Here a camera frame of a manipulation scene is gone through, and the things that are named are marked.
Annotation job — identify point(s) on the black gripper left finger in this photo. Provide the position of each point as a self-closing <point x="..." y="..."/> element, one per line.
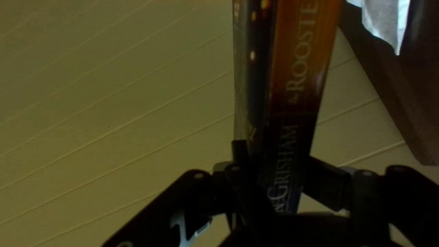
<point x="242" y="182"/>

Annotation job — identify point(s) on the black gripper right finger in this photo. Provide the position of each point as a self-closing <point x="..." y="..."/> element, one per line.
<point x="327" y="182"/>

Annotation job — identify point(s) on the blue paperback Grisham book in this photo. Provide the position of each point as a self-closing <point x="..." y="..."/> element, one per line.
<point x="289" y="90"/>

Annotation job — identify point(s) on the bright window pane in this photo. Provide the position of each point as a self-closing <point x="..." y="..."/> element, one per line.
<point x="385" y="20"/>

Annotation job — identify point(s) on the wooden window post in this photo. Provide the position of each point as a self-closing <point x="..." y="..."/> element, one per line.
<point x="403" y="100"/>

